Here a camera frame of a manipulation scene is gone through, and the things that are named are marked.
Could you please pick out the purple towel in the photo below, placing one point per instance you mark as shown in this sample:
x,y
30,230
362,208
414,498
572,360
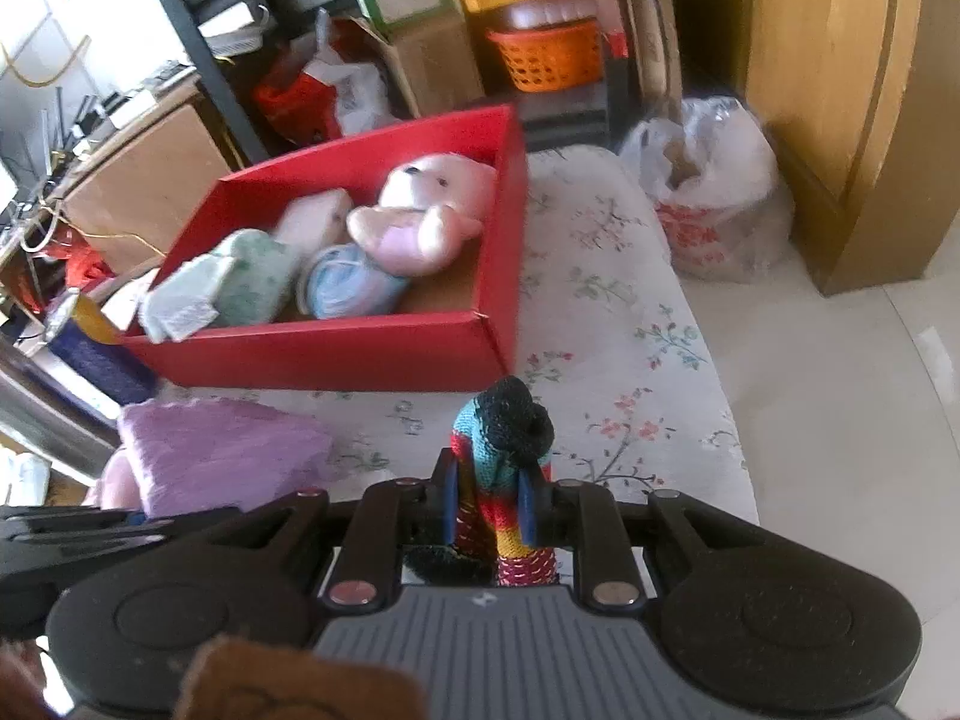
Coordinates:
x,y
217,457

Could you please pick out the wooden cabinet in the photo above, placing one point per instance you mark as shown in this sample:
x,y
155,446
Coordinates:
x,y
825,90

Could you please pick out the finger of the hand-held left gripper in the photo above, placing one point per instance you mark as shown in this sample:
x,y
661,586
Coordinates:
x,y
112,547
67,521

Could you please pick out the red plastic bag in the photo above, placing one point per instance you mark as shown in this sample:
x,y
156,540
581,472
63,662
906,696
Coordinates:
x,y
84,262
289,105

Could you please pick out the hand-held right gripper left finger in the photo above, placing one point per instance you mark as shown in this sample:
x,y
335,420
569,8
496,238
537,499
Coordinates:
x,y
448,499

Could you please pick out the brown cardboard box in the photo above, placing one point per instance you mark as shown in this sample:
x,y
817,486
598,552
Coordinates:
x,y
435,67

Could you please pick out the small white plastic bag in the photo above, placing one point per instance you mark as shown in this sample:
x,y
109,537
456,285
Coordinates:
x,y
356,97

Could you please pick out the striped knitted sock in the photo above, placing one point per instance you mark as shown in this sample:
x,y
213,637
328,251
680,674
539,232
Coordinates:
x,y
487,465

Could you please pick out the floral tablecloth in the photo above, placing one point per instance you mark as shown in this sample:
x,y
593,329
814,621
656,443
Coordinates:
x,y
637,315

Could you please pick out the orange plastic basket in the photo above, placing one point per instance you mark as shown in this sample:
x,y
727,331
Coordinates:
x,y
547,60

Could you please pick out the teal and pink plush toy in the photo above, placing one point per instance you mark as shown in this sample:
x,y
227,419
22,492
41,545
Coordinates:
x,y
349,285

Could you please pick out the white plastic container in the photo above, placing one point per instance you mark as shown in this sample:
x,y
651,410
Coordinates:
x,y
551,13

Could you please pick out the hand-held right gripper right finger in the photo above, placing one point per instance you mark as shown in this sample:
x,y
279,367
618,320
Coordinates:
x,y
531,514

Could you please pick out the red cardboard box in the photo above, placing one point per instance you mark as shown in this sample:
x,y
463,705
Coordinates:
x,y
337,352

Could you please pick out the blue drink can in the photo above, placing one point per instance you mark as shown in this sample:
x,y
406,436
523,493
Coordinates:
x,y
97,360

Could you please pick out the black shelf rack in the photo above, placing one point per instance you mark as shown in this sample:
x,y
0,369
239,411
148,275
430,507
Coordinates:
x,y
217,90

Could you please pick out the light green towel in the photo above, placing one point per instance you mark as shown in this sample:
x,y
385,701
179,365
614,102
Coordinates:
x,y
225,277

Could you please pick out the pale pink teddy bear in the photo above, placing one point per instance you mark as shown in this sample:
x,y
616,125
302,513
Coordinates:
x,y
435,202

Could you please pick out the black router with antennas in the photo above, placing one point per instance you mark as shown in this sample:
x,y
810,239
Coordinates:
x,y
82,120

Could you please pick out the large white plastic bag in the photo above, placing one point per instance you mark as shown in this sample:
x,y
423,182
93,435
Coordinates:
x,y
712,165

